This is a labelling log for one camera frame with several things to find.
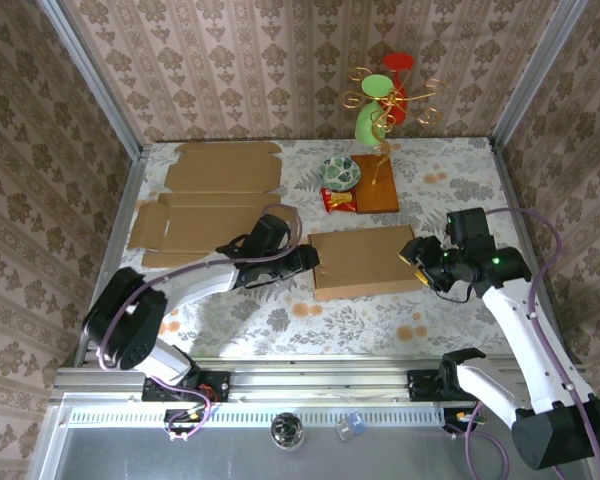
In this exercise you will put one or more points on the wide aluminium base beam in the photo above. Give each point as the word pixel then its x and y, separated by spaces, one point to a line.
pixel 320 380

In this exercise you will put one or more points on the leaf pattern ceramic bowl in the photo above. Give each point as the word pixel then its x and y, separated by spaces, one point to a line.
pixel 340 172

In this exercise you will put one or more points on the red snack packet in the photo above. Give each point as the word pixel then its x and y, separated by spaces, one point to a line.
pixel 339 201

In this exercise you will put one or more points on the green plastic goblet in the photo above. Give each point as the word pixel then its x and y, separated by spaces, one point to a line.
pixel 367 127

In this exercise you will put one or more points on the aluminium side rail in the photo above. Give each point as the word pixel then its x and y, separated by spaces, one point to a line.
pixel 514 200
pixel 126 200

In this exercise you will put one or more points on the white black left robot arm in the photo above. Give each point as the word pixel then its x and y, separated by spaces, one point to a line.
pixel 200 280

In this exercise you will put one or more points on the shiny round metal object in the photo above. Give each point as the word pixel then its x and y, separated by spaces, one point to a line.
pixel 287 431

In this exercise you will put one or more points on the red plastic goblet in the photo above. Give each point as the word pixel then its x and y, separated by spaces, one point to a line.
pixel 399 62

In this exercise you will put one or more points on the black power connector block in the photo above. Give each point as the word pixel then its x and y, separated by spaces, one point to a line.
pixel 452 425
pixel 180 417

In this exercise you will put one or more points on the brown cardboard box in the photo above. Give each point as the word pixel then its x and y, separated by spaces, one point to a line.
pixel 360 260
pixel 220 167

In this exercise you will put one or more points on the floral print tablecloth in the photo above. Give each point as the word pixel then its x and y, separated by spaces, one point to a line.
pixel 220 325

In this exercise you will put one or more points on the small clear blue cube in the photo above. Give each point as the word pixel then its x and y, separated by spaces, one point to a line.
pixel 349 427

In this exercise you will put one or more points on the aluminium frame post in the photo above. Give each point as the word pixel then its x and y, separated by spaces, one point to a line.
pixel 94 80
pixel 536 75

